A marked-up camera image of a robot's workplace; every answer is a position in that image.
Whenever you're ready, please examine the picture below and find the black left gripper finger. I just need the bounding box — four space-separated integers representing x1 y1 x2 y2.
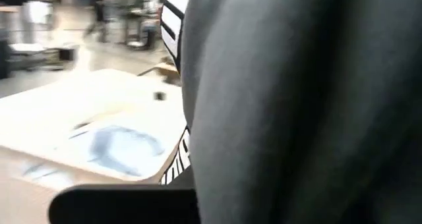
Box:
48 183 201 224

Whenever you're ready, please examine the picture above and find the black shorts white lettering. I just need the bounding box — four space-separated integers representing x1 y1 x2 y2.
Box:
160 0 422 224

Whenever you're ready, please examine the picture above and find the white paper with blue logo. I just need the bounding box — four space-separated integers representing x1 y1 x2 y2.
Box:
0 68 188 182

